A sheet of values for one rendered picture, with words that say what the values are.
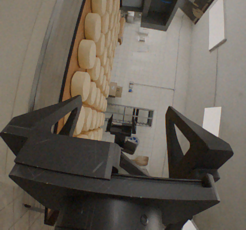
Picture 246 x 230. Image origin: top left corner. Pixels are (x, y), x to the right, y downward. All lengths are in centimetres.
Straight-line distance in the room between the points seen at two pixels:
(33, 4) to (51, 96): 18
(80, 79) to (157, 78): 447
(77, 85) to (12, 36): 16
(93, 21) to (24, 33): 13
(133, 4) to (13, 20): 74
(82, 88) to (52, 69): 7
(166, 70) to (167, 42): 99
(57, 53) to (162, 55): 475
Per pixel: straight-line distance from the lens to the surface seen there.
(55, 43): 28
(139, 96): 444
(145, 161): 465
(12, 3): 37
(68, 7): 32
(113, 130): 66
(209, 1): 82
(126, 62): 469
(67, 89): 22
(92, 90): 28
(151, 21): 89
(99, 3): 30
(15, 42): 31
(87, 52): 24
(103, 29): 35
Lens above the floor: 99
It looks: level
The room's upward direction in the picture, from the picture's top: 98 degrees clockwise
